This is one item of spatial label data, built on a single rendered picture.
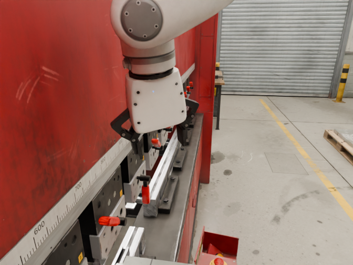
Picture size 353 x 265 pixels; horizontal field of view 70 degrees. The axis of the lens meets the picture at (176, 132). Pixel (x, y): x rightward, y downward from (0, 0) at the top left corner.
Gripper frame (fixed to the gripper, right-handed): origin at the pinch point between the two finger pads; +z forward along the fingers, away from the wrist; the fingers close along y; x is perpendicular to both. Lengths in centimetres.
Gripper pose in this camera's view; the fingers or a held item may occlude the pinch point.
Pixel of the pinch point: (161, 145)
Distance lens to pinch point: 50.0
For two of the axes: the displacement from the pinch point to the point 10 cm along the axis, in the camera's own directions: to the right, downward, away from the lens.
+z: 0.7, 8.5, 5.3
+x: -3.9, -4.6, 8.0
